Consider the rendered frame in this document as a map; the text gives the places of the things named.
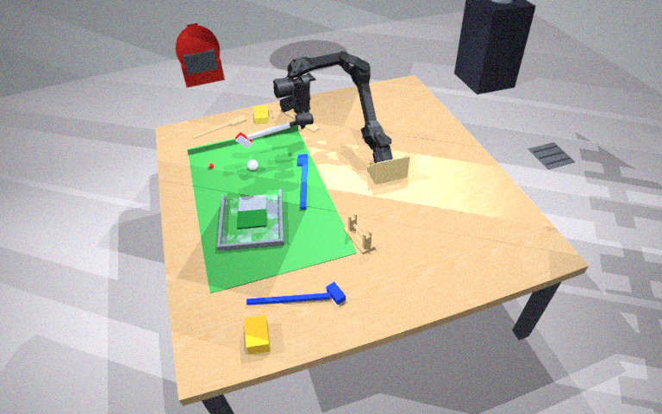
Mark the green flat mat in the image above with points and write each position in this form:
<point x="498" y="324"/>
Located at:
<point x="311" y="237"/>

